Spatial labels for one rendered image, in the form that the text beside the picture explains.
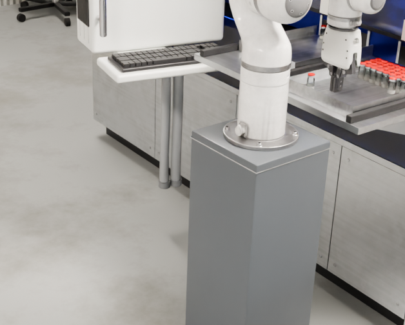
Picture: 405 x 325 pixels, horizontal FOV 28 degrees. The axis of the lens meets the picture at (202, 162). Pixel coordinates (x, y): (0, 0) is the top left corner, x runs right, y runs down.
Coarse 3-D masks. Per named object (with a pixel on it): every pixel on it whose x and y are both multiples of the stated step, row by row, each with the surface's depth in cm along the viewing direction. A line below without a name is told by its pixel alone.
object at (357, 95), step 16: (304, 80) 231; (320, 80) 235; (352, 80) 236; (304, 96) 222; (320, 96) 217; (336, 96) 224; (352, 96) 224; (368, 96) 225; (384, 96) 225; (400, 96) 218; (336, 112) 213; (352, 112) 208
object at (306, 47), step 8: (288, 32) 268; (296, 32) 271; (304, 32) 273; (312, 32) 275; (240, 40) 256; (296, 40) 270; (304, 40) 270; (312, 40) 271; (320, 40) 271; (240, 48) 257; (296, 48) 262; (304, 48) 262; (312, 48) 262; (320, 48) 263; (368, 48) 256; (296, 56) 254; (304, 56) 255; (312, 56) 255; (320, 56) 255; (296, 64) 239; (304, 64) 241
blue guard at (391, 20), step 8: (320, 0) 260; (392, 0) 237; (400, 0) 234; (384, 8) 240; (392, 8) 238; (400, 8) 235; (368, 16) 246; (376, 16) 243; (384, 16) 241; (392, 16) 238; (400, 16) 236; (368, 24) 246; (376, 24) 244; (384, 24) 241; (392, 24) 239; (400, 24) 237; (392, 32) 240; (400, 32) 237
